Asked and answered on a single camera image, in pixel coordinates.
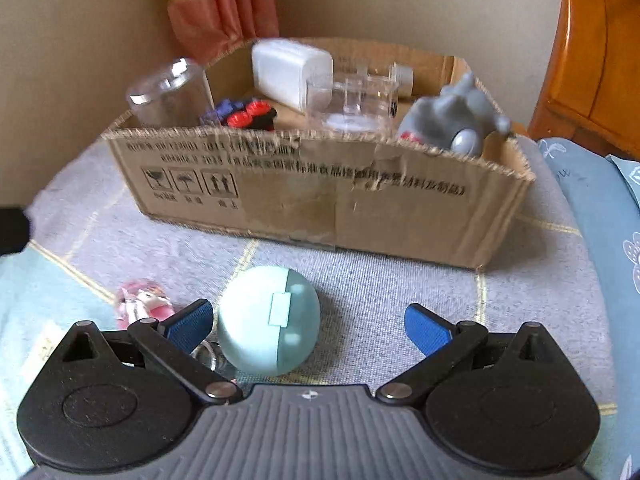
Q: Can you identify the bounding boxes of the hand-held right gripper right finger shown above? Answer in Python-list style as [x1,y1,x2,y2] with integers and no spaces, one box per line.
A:
[375,303,571,405]

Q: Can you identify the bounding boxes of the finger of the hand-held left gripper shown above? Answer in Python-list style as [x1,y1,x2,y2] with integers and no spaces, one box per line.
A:
[0,205,32,257]

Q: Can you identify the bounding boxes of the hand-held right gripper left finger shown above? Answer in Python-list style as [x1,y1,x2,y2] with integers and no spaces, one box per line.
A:
[60,298,243,405]

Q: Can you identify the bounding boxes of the round teal white case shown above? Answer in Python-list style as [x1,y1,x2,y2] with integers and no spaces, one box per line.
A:
[217,265,321,376]

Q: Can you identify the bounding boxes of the brown cardboard box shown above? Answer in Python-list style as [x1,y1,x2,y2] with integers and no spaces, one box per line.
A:
[102,37,536,271]

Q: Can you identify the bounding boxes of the clear plastic jar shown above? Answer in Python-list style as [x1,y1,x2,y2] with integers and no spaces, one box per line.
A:
[126,58,216,128]

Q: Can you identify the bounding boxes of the grey cat toy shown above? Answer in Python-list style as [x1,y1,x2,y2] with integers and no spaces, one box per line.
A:
[397,71,516,157]

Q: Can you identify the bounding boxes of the clear plastic container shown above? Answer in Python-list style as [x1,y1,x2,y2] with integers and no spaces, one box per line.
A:
[306,67,401,136]

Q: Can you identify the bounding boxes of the white plastic block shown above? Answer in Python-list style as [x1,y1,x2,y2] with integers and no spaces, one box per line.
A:
[251,40,334,113]

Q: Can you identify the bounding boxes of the blue floral bedsheet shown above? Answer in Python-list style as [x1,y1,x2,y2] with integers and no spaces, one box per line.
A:
[537,137,640,480]

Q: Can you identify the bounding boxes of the dark toy train red wheels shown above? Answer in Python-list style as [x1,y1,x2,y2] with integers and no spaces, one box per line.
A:
[200,99,277,132]

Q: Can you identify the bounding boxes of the blue floral pillow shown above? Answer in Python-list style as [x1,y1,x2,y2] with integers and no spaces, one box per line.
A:
[605,152,640,211]

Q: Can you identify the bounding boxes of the pink curtain with gold band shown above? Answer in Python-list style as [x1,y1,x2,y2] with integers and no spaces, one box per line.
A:
[156,0,281,63]

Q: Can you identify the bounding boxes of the wooden headboard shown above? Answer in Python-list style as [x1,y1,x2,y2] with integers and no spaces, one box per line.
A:
[527,0,640,143]

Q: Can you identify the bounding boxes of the pink figure keychain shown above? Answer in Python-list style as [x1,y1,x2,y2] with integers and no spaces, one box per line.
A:
[115,277,236,380]

